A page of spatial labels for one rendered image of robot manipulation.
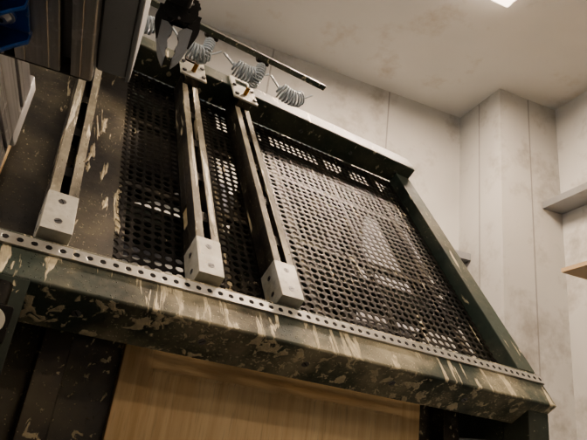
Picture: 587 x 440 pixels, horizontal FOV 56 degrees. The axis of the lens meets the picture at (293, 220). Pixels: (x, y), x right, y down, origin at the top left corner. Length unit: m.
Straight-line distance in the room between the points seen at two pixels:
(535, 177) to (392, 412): 3.89
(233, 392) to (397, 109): 4.37
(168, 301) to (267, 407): 0.47
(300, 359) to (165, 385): 0.32
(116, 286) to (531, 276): 4.15
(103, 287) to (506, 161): 4.43
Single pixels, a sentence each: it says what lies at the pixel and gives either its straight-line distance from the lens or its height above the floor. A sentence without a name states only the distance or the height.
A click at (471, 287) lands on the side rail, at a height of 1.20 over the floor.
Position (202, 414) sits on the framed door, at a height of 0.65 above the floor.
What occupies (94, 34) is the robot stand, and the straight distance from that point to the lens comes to 0.48.
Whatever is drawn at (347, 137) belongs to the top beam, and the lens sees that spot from 2.41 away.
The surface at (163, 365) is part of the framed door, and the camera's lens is 1.37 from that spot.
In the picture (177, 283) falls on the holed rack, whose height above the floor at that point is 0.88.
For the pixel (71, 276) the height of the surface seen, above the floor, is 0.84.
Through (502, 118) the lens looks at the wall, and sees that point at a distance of 5.40.
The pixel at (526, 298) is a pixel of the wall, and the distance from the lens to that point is 4.83.
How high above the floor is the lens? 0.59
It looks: 23 degrees up
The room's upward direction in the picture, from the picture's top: 8 degrees clockwise
